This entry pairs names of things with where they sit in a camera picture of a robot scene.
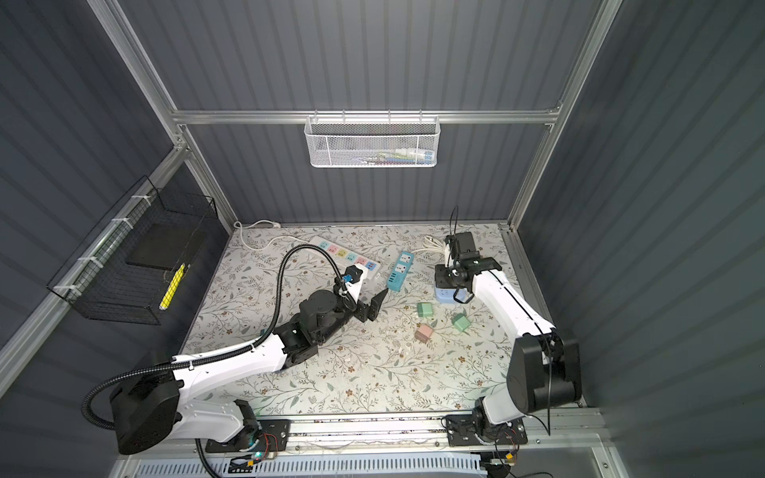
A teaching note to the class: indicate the yellow marker pen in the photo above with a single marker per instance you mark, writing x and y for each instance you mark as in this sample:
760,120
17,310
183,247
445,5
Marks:
172,288

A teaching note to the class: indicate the pink charger plug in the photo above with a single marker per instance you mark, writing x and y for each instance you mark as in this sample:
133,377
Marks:
423,333

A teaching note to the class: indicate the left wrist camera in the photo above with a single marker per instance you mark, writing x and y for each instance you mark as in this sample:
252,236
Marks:
354,276

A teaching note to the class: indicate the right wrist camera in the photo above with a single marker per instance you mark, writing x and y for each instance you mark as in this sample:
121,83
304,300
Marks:
461,246

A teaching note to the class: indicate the white multicolour power strip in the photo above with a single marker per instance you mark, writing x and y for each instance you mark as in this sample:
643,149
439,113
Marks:
345,257

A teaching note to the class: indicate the green charger plug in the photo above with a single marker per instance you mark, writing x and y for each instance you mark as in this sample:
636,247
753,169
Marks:
425,309
461,322

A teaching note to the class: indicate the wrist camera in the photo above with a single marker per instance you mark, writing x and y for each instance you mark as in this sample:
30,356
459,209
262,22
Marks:
354,276
461,246

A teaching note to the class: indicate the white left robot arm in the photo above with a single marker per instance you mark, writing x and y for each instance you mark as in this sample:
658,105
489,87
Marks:
151,408

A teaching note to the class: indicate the items in white basket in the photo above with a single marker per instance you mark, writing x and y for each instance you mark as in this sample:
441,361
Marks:
406,157

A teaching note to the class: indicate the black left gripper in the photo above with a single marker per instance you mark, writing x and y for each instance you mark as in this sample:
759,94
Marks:
369,310

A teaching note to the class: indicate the black wire mesh basket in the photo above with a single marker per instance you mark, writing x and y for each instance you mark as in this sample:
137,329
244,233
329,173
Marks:
133,269

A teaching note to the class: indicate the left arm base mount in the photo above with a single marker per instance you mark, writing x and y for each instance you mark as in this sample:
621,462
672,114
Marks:
268,436

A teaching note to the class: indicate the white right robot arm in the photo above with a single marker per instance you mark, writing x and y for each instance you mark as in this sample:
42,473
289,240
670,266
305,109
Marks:
544,370

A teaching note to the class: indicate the black foam pad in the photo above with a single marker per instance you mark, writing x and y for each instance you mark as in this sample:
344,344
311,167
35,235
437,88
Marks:
160,248

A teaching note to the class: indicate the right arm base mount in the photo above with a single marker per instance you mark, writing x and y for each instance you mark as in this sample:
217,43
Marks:
474,429

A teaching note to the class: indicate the teal power strip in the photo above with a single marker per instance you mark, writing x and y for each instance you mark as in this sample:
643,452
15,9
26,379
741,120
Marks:
400,271

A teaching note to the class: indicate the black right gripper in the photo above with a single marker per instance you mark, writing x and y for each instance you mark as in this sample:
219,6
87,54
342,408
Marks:
440,276

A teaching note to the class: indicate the white wire mesh basket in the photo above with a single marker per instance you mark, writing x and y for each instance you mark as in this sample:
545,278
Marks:
334,144

